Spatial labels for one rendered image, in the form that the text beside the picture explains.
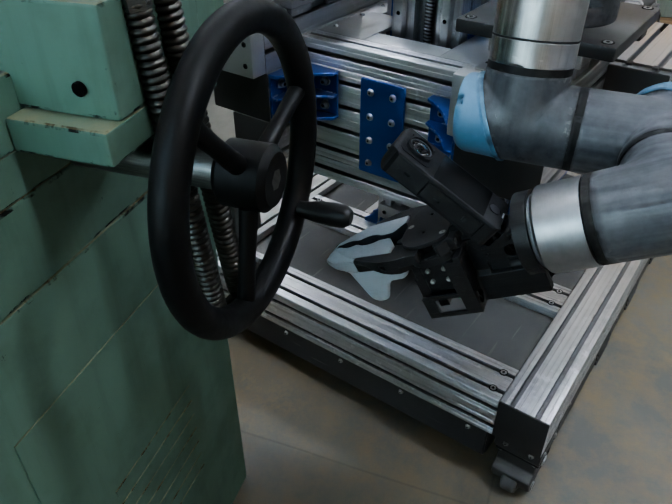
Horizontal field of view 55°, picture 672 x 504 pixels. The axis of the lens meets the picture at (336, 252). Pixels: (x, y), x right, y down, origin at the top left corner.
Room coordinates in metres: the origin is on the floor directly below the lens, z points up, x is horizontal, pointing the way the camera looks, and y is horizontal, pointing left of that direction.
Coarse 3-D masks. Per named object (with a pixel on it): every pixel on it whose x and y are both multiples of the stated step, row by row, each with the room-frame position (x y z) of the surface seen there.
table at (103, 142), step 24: (216, 0) 0.83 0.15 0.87; (0, 72) 0.49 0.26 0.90; (0, 96) 0.48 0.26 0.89; (0, 120) 0.47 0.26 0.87; (24, 120) 0.47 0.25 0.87; (48, 120) 0.47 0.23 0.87; (72, 120) 0.47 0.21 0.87; (96, 120) 0.47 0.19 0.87; (144, 120) 0.49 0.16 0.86; (0, 144) 0.47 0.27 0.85; (24, 144) 0.47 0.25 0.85; (48, 144) 0.46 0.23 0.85; (72, 144) 0.46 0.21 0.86; (96, 144) 0.45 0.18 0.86; (120, 144) 0.46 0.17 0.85
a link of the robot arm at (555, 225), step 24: (552, 192) 0.44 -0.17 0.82; (576, 192) 0.43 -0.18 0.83; (528, 216) 0.43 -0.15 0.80; (552, 216) 0.42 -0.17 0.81; (576, 216) 0.41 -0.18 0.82; (552, 240) 0.41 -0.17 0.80; (576, 240) 0.40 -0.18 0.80; (552, 264) 0.41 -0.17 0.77; (576, 264) 0.40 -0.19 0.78; (600, 264) 0.42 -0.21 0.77
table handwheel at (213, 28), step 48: (240, 0) 0.49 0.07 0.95; (192, 48) 0.43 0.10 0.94; (288, 48) 0.57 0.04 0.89; (192, 96) 0.40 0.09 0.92; (288, 96) 0.58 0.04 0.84; (144, 144) 0.51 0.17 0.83; (192, 144) 0.39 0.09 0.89; (240, 144) 0.49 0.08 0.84; (240, 192) 0.46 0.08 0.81; (288, 192) 0.58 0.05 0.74; (240, 240) 0.47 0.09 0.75; (288, 240) 0.54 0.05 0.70; (192, 288) 0.36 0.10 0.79; (240, 288) 0.46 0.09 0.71
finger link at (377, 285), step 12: (384, 240) 0.49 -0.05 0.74; (336, 252) 0.51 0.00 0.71; (348, 252) 0.50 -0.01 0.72; (360, 252) 0.49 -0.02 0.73; (372, 252) 0.48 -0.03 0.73; (384, 252) 0.47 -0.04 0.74; (336, 264) 0.50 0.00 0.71; (348, 264) 0.49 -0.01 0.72; (360, 276) 0.49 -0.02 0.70; (372, 276) 0.48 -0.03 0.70; (384, 276) 0.48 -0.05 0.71; (396, 276) 0.47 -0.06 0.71; (372, 288) 0.49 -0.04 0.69; (384, 288) 0.48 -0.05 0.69
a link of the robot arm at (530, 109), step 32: (512, 0) 0.55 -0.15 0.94; (544, 0) 0.54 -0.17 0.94; (576, 0) 0.54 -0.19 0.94; (512, 32) 0.54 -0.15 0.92; (544, 32) 0.53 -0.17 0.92; (576, 32) 0.54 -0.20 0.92; (512, 64) 0.53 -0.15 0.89; (544, 64) 0.53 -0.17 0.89; (480, 96) 0.54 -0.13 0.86; (512, 96) 0.53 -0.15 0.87; (544, 96) 0.52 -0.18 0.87; (576, 96) 0.52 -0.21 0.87; (480, 128) 0.53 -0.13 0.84; (512, 128) 0.52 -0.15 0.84; (544, 128) 0.51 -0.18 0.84; (576, 128) 0.50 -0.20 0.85; (512, 160) 0.53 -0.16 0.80; (544, 160) 0.51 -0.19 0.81
